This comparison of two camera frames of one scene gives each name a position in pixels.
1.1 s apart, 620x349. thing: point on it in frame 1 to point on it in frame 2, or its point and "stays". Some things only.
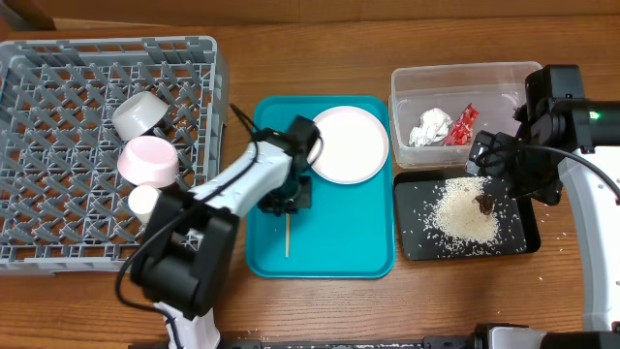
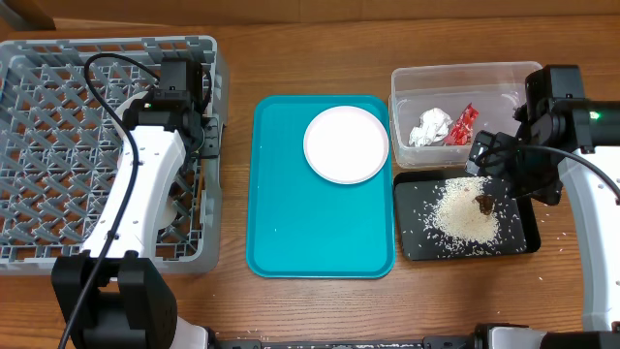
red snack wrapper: x=461 y=131 stays
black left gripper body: x=292 y=198 to x=209 y=146
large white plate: x=355 y=144 stays
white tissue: x=434 y=124 stays
